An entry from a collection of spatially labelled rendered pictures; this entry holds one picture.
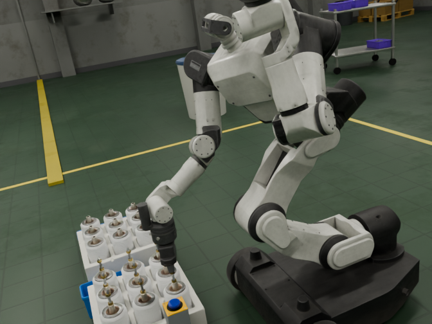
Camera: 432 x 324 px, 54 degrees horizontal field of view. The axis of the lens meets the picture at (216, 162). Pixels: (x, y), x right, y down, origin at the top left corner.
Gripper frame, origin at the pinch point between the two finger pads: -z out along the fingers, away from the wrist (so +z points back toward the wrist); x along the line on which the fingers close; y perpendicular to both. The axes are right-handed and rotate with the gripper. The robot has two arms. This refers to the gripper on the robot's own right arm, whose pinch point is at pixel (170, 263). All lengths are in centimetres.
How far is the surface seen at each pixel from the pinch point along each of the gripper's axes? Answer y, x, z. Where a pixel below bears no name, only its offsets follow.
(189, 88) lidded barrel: -26, 324, 0
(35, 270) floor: 79, 72, -36
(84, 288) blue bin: 43, 33, -26
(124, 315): 18.7, -8.5, -12.1
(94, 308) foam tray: 32.7, 6.1, -17.9
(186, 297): -3.6, -3.1, -13.5
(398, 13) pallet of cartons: -642, 1031, -27
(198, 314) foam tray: -7.0, -6.1, -19.5
